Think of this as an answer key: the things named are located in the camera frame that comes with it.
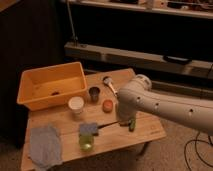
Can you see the silver metal fork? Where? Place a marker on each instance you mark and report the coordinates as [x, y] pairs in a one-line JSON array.
[[114, 123]]

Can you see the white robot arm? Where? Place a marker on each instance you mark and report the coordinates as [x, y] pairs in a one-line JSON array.
[[136, 96]]

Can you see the dark metal cup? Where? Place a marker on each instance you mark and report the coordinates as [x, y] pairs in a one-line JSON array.
[[94, 93]]

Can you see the green plastic cup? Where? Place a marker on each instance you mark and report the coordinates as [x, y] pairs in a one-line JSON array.
[[86, 142]]

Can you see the wooden table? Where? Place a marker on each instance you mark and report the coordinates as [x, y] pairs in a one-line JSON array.
[[148, 127]]

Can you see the blue sponge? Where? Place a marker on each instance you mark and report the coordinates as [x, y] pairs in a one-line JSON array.
[[88, 128]]

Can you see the green pepper toy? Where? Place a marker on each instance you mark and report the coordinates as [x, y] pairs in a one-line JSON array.
[[132, 125]]

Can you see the yellow plastic bin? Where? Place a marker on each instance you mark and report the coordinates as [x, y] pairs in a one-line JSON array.
[[51, 86]]

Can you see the black remote on shelf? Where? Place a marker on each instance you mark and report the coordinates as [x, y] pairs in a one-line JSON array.
[[180, 61]]

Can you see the grey blue cloth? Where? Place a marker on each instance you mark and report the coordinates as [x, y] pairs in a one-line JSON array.
[[45, 148]]

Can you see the grey lower shelf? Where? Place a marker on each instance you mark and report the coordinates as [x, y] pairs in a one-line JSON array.
[[140, 60]]

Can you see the upper shelf with clutter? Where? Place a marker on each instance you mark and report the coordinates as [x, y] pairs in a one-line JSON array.
[[152, 6]]

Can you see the white handled dish brush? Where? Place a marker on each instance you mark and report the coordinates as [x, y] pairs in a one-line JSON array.
[[107, 81]]

